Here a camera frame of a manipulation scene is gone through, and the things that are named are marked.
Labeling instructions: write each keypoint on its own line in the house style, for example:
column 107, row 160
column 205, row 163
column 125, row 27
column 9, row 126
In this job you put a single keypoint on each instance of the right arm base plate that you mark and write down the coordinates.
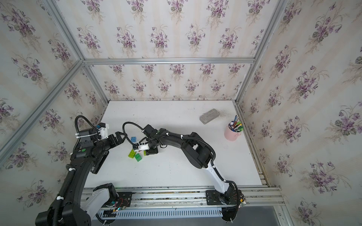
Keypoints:
column 230, row 197

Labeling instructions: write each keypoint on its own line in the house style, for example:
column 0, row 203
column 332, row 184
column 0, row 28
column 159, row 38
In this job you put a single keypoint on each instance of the pink pen cup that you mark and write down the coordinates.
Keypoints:
column 231, row 135

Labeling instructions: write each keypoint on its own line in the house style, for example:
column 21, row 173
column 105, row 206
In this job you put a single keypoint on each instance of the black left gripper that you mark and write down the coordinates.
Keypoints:
column 114, row 143

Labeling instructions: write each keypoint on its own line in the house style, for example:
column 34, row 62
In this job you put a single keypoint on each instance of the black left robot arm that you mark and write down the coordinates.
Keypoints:
column 88, row 156

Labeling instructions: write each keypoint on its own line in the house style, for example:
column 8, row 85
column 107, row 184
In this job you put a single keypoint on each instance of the aluminium frame profiles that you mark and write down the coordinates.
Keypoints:
column 86, row 63

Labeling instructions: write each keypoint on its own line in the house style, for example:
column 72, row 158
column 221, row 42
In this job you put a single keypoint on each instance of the grey eraser block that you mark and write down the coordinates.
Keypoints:
column 209, row 116

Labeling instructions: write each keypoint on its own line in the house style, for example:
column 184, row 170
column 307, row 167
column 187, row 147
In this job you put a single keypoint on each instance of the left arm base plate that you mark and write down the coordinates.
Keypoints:
column 120, row 199

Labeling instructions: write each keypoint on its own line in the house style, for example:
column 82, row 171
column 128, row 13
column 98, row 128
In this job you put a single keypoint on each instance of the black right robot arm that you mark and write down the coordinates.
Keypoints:
column 201, row 155

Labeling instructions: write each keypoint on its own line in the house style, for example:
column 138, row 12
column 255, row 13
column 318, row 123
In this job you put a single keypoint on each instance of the colourful pens bundle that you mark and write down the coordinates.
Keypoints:
column 236, row 125

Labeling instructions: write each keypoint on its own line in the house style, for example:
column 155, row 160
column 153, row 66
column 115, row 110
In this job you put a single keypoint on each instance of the aluminium mounting rail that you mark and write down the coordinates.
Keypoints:
column 180, row 197

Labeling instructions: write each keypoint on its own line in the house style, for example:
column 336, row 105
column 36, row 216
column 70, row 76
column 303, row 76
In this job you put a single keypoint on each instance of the white slotted cable duct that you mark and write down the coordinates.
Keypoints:
column 161, row 213

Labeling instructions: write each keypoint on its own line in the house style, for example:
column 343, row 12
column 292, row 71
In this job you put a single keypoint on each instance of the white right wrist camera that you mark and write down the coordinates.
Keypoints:
column 140, row 147

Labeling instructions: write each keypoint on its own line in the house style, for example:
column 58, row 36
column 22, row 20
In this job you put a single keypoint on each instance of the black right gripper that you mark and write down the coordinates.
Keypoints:
column 151, row 151

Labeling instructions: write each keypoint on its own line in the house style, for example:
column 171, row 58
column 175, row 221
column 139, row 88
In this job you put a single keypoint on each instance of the green square lego brick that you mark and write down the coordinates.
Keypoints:
column 138, row 157

